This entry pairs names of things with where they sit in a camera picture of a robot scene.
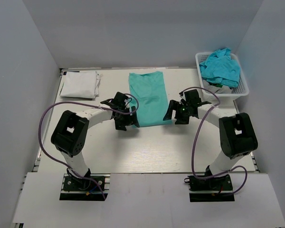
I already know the green t shirt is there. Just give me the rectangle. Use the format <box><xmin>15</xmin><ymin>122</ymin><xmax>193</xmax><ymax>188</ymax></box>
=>
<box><xmin>128</xmin><ymin>71</ymin><xmax>172</xmax><ymax>127</ymax></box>

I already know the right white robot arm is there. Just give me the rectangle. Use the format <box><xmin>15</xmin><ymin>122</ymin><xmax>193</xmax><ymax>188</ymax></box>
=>
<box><xmin>163</xmin><ymin>87</ymin><xmax>258</xmax><ymax>180</ymax></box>

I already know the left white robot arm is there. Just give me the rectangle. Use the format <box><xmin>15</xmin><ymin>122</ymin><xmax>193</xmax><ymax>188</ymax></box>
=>
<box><xmin>51</xmin><ymin>92</ymin><xmax>140</xmax><ymax>179</ymax></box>

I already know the grey shirt in basket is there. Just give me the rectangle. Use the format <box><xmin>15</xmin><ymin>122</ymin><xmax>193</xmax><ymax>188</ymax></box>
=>
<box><xmin>204</xmin><ymin>81</ymin><xmax>233</xmax><ymax>94</ymax></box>

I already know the blue t shirt in basket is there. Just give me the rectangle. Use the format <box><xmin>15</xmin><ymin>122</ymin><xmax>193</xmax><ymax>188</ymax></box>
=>
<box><xmin>199</xmin><ymin>48</ymin><xmax>240</xmax><ymax>88</ymax></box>

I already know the folded white t shirt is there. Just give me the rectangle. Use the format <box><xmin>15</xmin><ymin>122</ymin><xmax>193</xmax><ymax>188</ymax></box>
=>
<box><xmin>59</xmin><ymin>71</ymin><xmax>101</xmax><ymax>99</ymax></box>

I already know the white plastic basket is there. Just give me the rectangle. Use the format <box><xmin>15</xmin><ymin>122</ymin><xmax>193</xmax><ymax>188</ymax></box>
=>
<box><xmin>195</xmin><ymin>48</ymin><xmax>249</xmax><ymax>100</ymax></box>

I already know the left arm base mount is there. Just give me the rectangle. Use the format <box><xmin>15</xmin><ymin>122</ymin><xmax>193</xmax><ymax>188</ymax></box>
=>
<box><xmin>59</xmin><ymin>174</ymin><xmax>110</xmax><ymax>201</ymax></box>

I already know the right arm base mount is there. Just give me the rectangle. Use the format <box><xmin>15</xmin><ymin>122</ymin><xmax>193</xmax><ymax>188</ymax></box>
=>
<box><xmin>184</xmin><ymin>175</ymin><xmax>235</xmax><ymax>202</ymax></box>

